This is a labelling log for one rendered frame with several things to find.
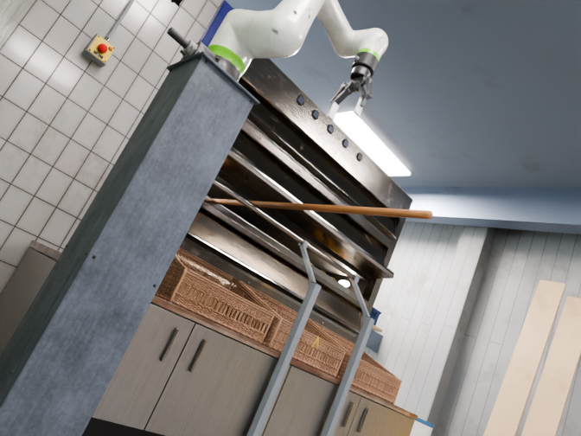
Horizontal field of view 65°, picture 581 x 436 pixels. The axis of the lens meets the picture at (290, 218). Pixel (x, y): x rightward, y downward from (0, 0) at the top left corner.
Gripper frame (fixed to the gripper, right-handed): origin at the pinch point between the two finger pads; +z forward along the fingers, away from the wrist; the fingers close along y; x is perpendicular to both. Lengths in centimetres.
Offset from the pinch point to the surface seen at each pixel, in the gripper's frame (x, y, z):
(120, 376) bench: -12, -47, 121
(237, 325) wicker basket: 33, -52, 87
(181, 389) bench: 16, -47, 119
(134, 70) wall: -50, -102, -5
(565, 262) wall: 388, -51, -102
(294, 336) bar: 58, -40, 81
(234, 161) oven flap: 14, -88, 8
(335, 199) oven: 103, -99, -17
